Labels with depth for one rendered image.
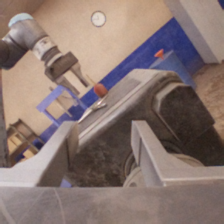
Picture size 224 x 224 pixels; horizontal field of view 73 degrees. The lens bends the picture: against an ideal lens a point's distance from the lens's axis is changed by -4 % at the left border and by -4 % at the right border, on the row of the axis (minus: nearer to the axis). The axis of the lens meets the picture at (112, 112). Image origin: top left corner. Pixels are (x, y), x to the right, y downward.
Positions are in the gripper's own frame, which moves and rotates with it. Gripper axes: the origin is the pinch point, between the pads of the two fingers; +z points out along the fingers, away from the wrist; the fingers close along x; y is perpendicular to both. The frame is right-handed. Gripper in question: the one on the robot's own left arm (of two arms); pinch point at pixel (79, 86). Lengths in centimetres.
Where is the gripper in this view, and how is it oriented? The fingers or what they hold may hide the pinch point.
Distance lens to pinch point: 66.0
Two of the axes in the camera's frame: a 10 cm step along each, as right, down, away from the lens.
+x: 6.1, -6.8, 4.1
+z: 6.5, 7.2, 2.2
